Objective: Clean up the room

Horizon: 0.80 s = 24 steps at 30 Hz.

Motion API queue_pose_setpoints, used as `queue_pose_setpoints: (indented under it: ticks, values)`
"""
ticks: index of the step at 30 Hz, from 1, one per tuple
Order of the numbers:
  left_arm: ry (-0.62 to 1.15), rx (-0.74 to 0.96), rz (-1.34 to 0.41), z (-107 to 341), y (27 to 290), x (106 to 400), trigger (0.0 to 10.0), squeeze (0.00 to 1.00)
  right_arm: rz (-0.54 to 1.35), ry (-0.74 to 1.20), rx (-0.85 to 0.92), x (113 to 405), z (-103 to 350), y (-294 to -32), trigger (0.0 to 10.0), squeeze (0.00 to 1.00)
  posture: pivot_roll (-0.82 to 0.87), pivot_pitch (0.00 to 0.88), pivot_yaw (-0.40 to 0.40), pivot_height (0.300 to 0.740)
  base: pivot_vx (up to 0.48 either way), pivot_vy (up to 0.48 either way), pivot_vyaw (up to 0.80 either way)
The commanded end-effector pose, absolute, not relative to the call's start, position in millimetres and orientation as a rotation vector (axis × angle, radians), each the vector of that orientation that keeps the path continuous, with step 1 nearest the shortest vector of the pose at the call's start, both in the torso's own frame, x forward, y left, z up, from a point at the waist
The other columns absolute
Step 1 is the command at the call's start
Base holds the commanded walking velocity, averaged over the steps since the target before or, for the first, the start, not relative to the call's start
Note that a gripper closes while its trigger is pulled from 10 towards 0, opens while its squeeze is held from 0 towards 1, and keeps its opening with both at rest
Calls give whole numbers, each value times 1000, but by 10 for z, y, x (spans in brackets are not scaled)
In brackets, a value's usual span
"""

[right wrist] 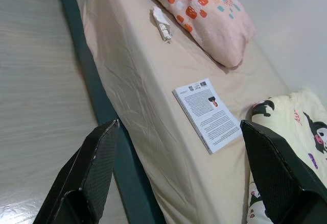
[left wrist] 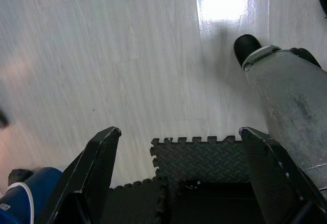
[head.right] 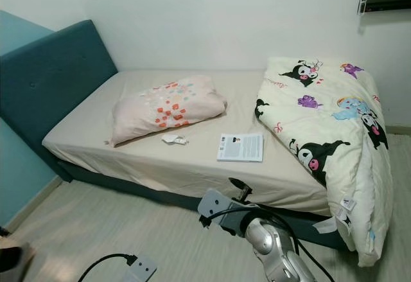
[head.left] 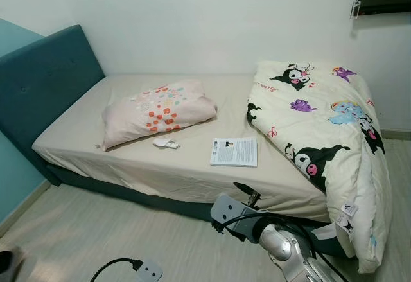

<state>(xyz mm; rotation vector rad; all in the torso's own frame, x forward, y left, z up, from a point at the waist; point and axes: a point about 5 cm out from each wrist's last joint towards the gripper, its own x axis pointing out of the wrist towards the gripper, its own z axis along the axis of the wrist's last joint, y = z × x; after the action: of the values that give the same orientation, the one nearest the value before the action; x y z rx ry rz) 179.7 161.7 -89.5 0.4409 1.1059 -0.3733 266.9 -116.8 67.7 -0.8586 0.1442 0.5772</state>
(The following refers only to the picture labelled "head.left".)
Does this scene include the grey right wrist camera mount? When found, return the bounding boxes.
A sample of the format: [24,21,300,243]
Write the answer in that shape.
[211,192,261,241]

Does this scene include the crumpled white tissue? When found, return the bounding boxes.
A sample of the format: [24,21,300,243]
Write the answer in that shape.
[153,138,181,150]

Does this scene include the pink dotted pillow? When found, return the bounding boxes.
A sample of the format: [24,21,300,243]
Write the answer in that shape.
[101,80,218,151]

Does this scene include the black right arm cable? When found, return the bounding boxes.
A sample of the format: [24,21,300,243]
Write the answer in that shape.
[215,210,351,282]

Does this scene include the beige skirting board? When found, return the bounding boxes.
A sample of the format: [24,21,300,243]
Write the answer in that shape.
[0,181,52,236]

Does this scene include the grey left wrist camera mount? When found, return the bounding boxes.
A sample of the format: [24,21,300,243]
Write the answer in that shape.
[134,261,163,282]

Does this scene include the cartoon print duvet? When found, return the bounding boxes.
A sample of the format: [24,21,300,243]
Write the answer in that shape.
[246,60,392,274]

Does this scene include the blue fabric bed frame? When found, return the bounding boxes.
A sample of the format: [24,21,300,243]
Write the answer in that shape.
[0,25,351,257]

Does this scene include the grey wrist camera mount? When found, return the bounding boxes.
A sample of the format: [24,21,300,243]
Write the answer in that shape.
[211,192,261,241]
[134,261,163,282]

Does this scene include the white paperback book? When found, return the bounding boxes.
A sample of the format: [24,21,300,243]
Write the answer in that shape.
[210,137,258,168]

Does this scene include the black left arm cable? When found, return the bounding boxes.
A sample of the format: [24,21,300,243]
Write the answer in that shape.
[90,258,143,282]

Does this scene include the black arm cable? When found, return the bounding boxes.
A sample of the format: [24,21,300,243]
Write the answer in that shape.
[215,210,351,282]
[90,258,143,282]

